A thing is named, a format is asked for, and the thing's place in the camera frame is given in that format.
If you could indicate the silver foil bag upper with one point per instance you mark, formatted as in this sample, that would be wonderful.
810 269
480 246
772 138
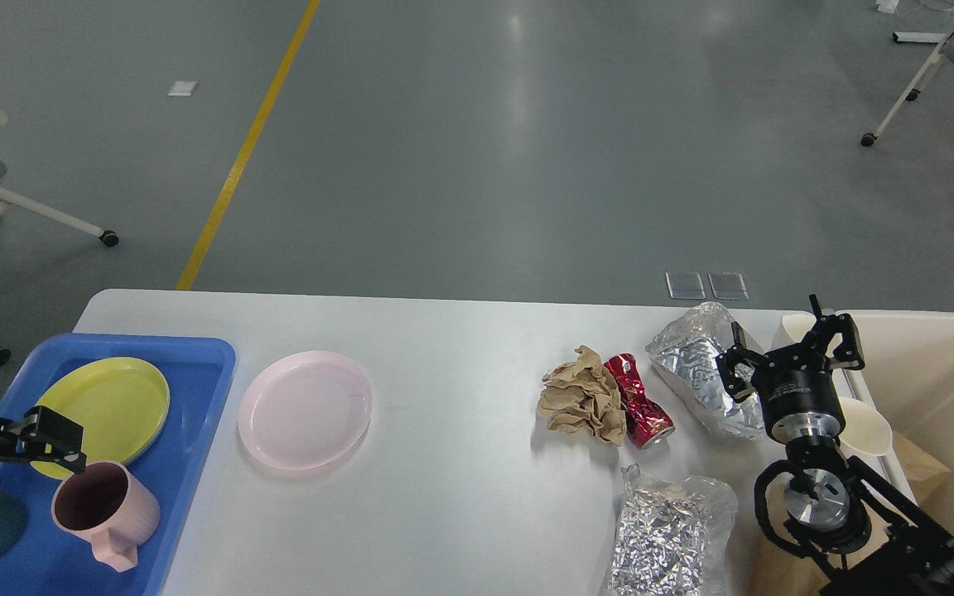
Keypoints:
684 356

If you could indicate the cream paper cup upper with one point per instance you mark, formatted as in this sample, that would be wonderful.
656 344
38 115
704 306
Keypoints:
792 328

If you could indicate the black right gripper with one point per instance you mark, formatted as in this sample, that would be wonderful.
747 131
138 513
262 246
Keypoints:
795 388

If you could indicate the crushed red can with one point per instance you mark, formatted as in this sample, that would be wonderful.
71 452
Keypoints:
647 422

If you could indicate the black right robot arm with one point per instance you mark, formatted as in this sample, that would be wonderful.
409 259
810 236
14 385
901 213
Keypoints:
816 503

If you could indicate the floor socket plate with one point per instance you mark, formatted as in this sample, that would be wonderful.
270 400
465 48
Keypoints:
728 286
685 285

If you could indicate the cream paper cup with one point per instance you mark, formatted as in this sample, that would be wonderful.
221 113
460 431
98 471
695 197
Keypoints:
865 432
792 328

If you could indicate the crumpled brown paper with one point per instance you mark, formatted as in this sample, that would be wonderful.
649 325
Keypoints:
583 395

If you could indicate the silver foil bag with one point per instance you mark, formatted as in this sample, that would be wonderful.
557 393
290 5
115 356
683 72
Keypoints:
684 356
670 537

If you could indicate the floor socket plate left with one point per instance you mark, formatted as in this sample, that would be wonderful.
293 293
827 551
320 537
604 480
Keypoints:
685 285

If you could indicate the cream paper cup lower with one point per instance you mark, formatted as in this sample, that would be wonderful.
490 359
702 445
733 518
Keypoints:
865 432

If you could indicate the pink ribbed mug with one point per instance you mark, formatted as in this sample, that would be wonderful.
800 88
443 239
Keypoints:
109 508

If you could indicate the white rolling stand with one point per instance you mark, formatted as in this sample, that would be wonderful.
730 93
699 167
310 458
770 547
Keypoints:
941 50

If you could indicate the beige waste bin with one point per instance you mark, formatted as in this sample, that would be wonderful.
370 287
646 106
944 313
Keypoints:
909 378

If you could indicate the silver foil bag lower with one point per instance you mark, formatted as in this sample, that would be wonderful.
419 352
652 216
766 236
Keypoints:
670 537

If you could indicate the pink plate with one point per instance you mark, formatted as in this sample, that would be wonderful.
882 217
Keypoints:
306 410

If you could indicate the blue plastic tray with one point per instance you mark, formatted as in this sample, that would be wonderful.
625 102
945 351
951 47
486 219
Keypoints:
48 561

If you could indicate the floor socket plate right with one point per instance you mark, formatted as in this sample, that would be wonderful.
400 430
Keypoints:
728 286

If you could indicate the yellow plate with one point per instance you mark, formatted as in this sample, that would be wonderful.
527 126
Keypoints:
122 403

